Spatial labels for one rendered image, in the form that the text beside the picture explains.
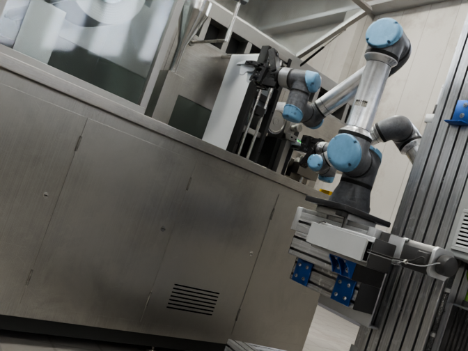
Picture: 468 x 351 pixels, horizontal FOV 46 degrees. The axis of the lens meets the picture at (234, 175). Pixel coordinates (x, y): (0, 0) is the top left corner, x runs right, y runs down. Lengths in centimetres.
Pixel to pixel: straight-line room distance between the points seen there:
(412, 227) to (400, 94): 441
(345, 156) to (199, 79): 126
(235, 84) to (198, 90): 22
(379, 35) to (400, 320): 94
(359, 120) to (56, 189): 105
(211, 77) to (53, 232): 133
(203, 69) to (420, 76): 367
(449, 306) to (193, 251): 101
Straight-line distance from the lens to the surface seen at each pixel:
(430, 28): 647
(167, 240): 221
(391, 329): 193
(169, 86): 249
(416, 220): 196
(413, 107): 608
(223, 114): 275
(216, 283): 242
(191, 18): 256
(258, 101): 259
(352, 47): 700
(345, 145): 184
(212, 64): 294
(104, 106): 196
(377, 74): 193
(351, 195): 196
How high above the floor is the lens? 68
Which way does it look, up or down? 3 degrees up
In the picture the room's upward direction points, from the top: 19 degrees clockwise
